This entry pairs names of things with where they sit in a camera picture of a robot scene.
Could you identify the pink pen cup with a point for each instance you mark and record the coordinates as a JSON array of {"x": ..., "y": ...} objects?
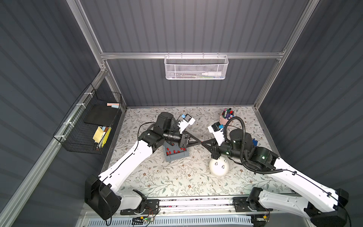
[{"x": 226, "y": 115}]

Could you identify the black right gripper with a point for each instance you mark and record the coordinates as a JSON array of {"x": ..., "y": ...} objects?
[{"x": 215, "y": 147}]

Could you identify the pink eraser block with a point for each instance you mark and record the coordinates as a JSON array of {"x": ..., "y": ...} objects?
[{"x": 114, "y": 105}]

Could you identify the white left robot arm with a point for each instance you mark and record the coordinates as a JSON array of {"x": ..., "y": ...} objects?
[{"x": 102, "y": 192}]

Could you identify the black wire wall basket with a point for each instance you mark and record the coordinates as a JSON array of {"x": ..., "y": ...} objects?
[{"x": 88, "y": 127}]

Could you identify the white dome with screws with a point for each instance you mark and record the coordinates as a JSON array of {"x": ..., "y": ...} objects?
[{"x": 219, "y": 167}]

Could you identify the white marker in basket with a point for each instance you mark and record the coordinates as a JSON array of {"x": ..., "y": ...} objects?
[{"x": 212, "y": 74}]

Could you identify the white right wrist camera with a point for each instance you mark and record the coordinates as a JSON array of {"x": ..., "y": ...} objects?
[{"x": 217, "y": 130}]

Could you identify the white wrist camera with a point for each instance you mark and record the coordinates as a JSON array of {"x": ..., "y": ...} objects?
[
  {"x": 185, "y": 122},
  {"x": 217, "y": 130}
]

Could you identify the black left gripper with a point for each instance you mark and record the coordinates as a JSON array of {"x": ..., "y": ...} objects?
[{"x": 184, "y": 140}]

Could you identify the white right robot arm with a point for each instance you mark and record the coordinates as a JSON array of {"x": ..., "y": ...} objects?
[{"x": 321, "y": 205}]

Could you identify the black notebook in basket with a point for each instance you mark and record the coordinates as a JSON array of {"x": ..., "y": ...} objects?
[{"x": 101, "y": 115}]

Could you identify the grey plastic parts bin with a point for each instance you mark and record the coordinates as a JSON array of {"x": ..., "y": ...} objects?
[{"x": 173, "y": 152}]

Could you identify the white wire mesh basket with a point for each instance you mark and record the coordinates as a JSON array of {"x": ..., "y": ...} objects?
[{"x": 190, "y": 67}]

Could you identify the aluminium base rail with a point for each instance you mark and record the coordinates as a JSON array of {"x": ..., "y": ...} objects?
[{"x": 198, "y": 203}]

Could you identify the yellow sticky note pad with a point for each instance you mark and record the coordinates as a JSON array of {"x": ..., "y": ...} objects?
[{"x": 100, "y": 132}]

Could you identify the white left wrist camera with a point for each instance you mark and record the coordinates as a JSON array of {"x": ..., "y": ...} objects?
[{"x": 185, "y": 122}]

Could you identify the blue stapler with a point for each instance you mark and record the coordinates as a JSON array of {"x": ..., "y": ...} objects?
[{"x": 255, "y": 142}]

